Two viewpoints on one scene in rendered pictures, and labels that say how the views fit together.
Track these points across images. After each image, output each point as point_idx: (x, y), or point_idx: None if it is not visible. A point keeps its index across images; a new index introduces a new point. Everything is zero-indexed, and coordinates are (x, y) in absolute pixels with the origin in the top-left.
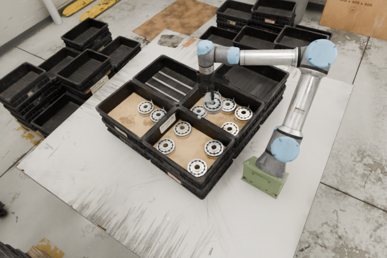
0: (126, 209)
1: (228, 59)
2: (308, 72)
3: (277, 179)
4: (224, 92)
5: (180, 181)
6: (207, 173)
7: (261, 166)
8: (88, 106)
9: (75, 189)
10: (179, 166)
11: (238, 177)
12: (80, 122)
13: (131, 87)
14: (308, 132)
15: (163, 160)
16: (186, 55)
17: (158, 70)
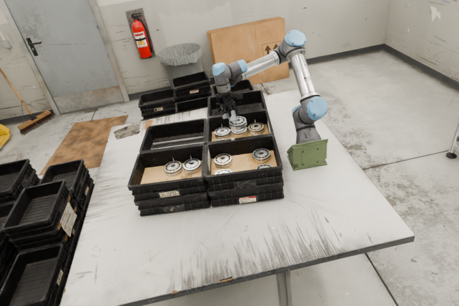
0: (232, 250)
1: (241, 68)
2: (296, 52)
3: (323, 139)
4: (227, 123)
5: (256, 195)
6: (280, 160)
7: (305, 140)
8: (93, 216)
9: (162, 277)
10: (256, 169)
11: (290, 171)
12: (100, 232)
13: (142, 162)
14: None
15: (234, 183)
16: None
17: (151, 143)
